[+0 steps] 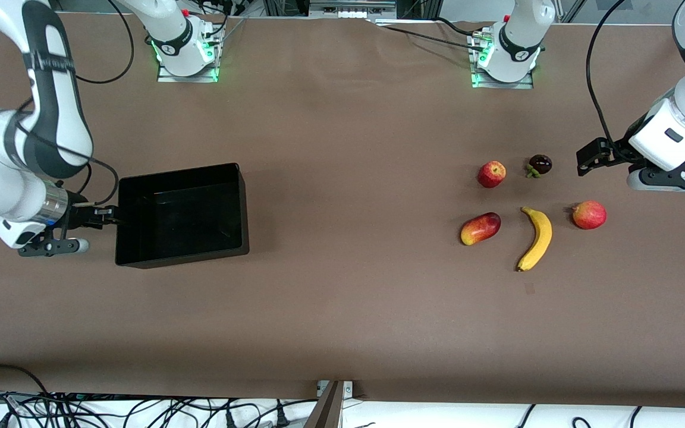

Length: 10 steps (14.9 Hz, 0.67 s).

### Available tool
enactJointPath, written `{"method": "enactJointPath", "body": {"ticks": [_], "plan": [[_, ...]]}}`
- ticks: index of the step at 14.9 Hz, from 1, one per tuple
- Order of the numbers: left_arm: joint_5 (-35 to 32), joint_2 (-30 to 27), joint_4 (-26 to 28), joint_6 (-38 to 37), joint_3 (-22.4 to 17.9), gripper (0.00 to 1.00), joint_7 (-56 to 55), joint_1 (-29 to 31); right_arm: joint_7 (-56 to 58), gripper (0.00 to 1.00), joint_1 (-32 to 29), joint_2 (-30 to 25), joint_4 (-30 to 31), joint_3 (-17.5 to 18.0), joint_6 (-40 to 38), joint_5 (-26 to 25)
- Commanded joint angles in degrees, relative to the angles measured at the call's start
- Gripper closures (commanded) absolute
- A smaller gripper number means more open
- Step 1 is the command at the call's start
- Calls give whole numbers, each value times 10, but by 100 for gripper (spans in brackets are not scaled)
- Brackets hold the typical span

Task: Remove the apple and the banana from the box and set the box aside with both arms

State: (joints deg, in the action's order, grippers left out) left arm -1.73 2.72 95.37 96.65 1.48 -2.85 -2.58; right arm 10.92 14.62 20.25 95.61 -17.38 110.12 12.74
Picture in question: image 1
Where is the yellow banana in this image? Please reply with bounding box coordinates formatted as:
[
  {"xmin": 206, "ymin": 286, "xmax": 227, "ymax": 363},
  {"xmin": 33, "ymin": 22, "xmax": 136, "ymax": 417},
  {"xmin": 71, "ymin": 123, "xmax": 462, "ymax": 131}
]
[{"xmin": 517, "ymin": 206, "xmax": 553, "ymax": 272}]

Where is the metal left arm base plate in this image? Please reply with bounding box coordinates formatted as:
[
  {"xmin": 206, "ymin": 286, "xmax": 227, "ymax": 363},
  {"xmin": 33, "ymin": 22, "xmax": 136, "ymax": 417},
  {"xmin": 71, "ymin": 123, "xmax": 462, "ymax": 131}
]
[{"xmin": 470, "ymin": 33, "xmax": 535, "ymax": 90}]

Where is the dark slanted bar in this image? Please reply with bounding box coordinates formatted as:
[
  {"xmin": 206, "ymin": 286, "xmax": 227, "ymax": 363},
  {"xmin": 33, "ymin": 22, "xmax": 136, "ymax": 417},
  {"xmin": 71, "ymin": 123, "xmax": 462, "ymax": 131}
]
[{"xmin": 304, "ymin": 382, "xmax": 344, "ymax": 428}]

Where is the black plastic box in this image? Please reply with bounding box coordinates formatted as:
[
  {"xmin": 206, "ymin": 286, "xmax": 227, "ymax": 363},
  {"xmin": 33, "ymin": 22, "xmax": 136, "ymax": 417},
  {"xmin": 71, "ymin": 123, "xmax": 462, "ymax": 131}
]
[{"xmin": 115, "ymin": 162, "xmax": 250, "ymax": 269}]

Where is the black cable bundle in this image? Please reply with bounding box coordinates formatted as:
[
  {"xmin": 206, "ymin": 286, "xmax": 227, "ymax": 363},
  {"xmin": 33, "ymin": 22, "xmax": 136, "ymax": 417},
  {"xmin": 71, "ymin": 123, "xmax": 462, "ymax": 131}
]
[{"xmin": 0, "ymin": 389, "xmax": 319, "ymax": 428}]

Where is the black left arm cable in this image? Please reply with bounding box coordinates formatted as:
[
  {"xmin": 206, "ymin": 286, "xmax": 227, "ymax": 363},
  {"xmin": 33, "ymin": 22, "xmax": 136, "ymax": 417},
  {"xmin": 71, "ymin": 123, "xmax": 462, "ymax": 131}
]
[{"xmin": 586, "ymin": 0, "xmax": 629, "ymax": 155}]

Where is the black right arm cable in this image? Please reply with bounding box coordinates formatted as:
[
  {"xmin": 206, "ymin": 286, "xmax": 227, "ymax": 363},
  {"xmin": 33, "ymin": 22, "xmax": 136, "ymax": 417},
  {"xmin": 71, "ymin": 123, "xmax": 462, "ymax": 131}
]
[{"xmin": 15, "ymin": 0, "xmax": 135, "ymax": 215}]

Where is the metal corner bracket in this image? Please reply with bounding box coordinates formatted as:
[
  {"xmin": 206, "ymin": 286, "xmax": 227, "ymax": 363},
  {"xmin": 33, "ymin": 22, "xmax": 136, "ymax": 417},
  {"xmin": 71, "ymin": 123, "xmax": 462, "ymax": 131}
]
[{"xmin": 318, "ymin": 380, "xmax": 354, "ymax": 399}]

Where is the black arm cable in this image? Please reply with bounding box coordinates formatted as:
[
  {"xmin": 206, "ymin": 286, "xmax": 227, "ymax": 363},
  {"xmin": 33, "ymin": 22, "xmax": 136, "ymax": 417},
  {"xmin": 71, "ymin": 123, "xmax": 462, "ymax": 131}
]
[
  {"xmin": 586, "ymin": 0, "xmax": 629, "ymax": 155},
  {"xmin": 15, "ymin": 0, "xmax": 135, "ymax": 215}
]

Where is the aluminium frame rack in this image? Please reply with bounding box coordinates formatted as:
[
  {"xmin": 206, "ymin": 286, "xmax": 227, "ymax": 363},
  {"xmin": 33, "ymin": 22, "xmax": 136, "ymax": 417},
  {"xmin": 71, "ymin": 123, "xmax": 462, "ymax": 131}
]
[{"xmin": 259, "ymin": 0, "xmax": 438, "ymax": 24}]

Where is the dark purple mangosteen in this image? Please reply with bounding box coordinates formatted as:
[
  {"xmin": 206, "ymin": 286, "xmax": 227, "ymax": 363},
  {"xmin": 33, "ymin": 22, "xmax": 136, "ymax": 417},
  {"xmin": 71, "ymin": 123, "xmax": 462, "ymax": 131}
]
[{"xmin": 525, "ymin": 154, "xmax": 553, "ymax": 179}]

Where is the small red apple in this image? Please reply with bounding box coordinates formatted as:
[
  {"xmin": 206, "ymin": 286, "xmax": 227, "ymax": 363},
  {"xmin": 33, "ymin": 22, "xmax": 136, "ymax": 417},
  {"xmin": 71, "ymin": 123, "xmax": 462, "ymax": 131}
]
[{"xmin": 477, "ymin": 160, "xmax": 507, "ymax": 189}]

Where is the brown table cover sheet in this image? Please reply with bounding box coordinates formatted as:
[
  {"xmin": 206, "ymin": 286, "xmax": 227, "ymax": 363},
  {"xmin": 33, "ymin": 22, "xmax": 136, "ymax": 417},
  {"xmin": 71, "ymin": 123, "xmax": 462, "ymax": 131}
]
[{"xmin": 0, "ymin": 12, "xmax": 685, "ymax": 408}]

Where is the red yellow mango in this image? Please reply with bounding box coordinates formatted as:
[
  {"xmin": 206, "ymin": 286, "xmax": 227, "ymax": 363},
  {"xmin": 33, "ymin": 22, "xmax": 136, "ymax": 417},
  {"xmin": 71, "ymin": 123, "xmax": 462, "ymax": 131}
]
[{"xmin": 460, "ymin": 212, "xmax": 501, "ymax": 246}]

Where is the black cable across table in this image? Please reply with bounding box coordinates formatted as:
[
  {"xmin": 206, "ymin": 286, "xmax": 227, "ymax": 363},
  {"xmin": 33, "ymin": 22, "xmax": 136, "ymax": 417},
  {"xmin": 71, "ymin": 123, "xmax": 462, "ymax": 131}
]
[{"xmin": 381, "ymin": 17, "xmax": 486, "ymax": 51}]

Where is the large red apple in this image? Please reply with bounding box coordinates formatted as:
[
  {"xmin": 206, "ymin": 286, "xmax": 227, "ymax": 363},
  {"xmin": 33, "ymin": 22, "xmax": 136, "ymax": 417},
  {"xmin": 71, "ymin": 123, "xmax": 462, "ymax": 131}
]
[{"xmin": 571, "ymin": 200, "xmax": 607, "ymax": 230}]

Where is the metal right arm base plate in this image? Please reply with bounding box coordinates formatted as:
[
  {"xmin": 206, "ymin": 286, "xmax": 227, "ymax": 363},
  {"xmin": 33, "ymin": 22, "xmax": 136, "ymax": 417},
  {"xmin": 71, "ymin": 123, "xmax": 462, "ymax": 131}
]
[{"xmin": 157, "ymin": 24, "xmax": 220, "ymax": 83}]

